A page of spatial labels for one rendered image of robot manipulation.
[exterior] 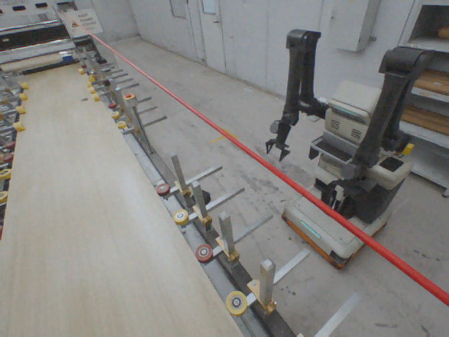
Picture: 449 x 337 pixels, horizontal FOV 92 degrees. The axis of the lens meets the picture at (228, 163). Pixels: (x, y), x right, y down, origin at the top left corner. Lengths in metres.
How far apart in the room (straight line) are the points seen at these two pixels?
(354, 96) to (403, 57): 0.39
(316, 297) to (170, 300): 1.23
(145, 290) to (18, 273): 0.63
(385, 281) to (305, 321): 0.70
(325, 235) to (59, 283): 1.64
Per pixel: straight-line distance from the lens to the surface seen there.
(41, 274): 1.38
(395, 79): 0.90
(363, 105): 1.20
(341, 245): 1.89
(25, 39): 4.81
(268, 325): 1.17
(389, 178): 1.69
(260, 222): 1.20
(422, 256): 2.46
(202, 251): 1.07
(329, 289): 2.03
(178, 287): 1.04
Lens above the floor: 1.84
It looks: 41 degrees down
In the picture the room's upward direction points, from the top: 7 degrees counter-clockwise
